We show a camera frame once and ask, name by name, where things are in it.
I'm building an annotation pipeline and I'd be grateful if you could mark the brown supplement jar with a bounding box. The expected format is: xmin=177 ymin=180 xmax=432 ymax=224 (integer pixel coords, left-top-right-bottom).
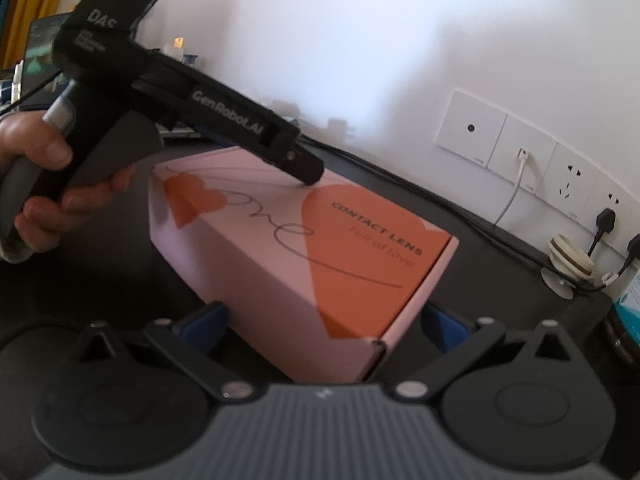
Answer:
xmin=600 ymin=260 xmax=640 ymax=376

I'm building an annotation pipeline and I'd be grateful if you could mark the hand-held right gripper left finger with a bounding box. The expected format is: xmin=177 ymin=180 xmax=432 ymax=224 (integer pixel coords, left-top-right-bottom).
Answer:
xmin=75 ymin=300 xmax=253 ymax=403

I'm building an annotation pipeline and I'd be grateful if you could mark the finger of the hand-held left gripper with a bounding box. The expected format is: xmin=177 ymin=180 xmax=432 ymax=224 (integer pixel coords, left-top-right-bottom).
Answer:
xmin=272 ymin=129 xmax=326 ymax=186

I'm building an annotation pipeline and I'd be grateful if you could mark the white wall panel round port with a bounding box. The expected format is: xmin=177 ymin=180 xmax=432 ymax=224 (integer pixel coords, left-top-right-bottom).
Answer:
xmin=435 ymin=90 xmax=509 ymax=154

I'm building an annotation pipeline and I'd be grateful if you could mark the long black cable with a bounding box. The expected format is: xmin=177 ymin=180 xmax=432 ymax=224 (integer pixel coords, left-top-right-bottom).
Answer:
xmin=300 ymin=137 xmax=557 ymax=269

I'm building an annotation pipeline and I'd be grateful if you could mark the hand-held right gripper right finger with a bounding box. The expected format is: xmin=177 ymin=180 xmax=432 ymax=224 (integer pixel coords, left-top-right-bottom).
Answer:
xmin=391 ymin=301 xmax=572 ymax=403

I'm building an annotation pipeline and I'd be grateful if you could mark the white network cable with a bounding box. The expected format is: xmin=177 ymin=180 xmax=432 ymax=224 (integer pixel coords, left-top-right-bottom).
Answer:
xmin=492 ymin=149 xmax=532 ymax=226

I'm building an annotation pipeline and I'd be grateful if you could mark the person's left hand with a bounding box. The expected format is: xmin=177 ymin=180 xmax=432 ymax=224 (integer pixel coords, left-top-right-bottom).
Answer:
xmin=0 ymin=110 xmax=136 ymax=253

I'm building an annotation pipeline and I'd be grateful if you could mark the pink cardboard box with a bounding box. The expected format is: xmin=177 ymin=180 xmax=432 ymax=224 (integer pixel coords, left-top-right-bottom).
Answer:
xmin=148 ymin=145 xmax=460 ymax=384

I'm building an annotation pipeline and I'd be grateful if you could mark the white wall panel network jack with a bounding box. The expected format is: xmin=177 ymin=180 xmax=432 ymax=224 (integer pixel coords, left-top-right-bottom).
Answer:
xmin=487 ymin=114 xmax=559 ymax=186

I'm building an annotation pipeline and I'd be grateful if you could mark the black wall plug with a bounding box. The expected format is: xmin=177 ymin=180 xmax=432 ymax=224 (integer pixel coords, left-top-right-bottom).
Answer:
xmin=602 ymin=234 xmax=640 ymax=286
xmin=585 ymin=207 xmax=617 ymax=258

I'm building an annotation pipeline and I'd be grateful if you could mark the white double wall socket panel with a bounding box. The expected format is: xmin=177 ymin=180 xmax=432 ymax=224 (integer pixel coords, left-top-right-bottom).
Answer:
xmin=575 ymin=172 xmax=640 ymax=256

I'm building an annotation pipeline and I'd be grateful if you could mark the black desktop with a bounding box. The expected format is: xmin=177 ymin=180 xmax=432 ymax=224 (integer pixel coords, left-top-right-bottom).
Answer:
xmin=0 ymin=135 xmax=640 ymax=411

